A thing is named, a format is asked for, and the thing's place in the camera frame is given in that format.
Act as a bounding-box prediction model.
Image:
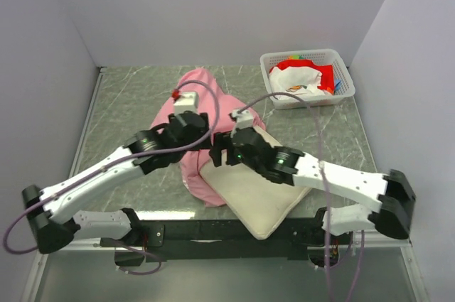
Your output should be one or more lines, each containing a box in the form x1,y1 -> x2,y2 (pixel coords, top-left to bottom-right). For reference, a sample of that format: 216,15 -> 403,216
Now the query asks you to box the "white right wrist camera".
230,109 -> 254,134

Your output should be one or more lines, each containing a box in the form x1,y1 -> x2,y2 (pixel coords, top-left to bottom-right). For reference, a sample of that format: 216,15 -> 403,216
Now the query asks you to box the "pink pillowcase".
149,69 -> 267,209

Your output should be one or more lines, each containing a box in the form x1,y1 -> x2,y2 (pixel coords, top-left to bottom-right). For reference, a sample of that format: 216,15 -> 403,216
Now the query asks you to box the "aluminium extrusion rail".
364,231 -> 412,248

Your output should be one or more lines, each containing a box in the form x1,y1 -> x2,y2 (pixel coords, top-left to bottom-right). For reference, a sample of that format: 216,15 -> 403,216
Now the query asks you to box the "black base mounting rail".
99,218 -> 353,269

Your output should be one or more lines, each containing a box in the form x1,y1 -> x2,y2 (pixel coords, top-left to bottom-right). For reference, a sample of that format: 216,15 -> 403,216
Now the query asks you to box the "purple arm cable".
2,80 -> 220,276
237,92 -> 366,302

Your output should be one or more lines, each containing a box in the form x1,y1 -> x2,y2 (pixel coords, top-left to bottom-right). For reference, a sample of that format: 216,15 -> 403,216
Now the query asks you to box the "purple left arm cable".
2,80 -> 220,276

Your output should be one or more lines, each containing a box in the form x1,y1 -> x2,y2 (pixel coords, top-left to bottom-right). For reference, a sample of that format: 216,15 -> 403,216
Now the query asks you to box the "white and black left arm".
22,111 -> 210,254

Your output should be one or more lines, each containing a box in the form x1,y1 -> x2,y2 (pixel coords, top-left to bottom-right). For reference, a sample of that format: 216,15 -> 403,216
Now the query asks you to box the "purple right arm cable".
237,92 -> 366,302

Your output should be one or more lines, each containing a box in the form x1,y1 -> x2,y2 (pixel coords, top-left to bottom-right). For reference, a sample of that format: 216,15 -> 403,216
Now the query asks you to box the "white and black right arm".
209,127 -> 416,244

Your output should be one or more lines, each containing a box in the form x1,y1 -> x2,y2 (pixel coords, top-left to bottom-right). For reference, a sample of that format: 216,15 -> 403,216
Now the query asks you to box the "cream pillow with bear print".
198,127 -> 314,242

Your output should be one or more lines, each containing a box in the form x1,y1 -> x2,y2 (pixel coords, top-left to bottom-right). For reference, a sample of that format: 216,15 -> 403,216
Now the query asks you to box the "white plastic mesh basket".
259,49 -> 355,110

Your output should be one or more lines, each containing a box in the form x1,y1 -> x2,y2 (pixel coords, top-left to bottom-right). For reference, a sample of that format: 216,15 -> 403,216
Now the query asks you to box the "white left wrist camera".
171,90 -> 199,114

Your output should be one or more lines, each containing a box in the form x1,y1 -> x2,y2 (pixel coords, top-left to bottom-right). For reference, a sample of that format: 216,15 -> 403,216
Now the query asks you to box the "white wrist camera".
230,109 -> 254,134
171,90 -> 199,114

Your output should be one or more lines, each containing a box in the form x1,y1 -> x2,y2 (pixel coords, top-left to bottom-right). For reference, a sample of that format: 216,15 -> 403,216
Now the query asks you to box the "white and red printed cloth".
269,55 -> 341,97

